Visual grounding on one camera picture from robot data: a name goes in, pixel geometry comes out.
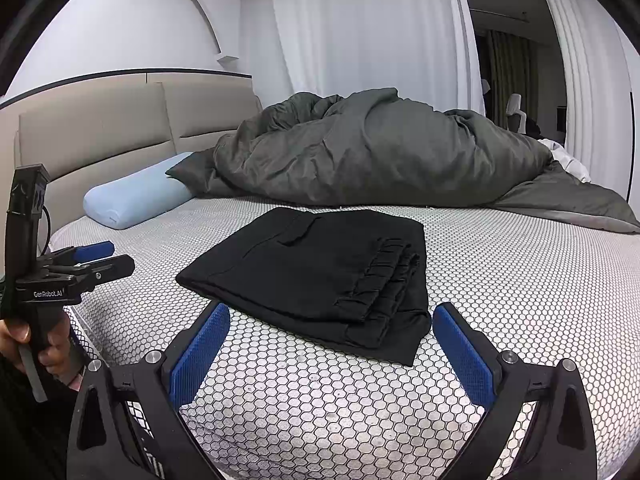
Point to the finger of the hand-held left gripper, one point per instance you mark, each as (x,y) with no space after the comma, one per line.
(110,266)
(92,249)

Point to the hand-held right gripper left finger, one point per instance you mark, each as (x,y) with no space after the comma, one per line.
(200,355)

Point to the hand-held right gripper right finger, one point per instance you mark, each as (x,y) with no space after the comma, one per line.
(465,355)

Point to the black pants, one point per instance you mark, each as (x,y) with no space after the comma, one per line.
(300,260)

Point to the person's left hand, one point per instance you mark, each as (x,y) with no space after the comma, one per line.
(62,350)

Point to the light blue pillow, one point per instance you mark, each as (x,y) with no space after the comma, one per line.
(130,195)

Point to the white honeycomb mattress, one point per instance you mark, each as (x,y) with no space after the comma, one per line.
(500,285)

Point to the beige padded headboard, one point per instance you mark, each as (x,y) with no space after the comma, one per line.
(125,120)

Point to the grey duvet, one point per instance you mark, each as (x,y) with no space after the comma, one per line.
(375,160)

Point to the white crumpled cloth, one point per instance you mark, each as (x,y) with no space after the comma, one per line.
(567,160)

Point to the white chair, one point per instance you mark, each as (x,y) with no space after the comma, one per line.
(515,110)

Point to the olive striped curtain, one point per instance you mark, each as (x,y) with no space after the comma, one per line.
(500,75)

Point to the white curtain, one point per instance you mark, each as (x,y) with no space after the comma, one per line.
(590,85)
(375,35)

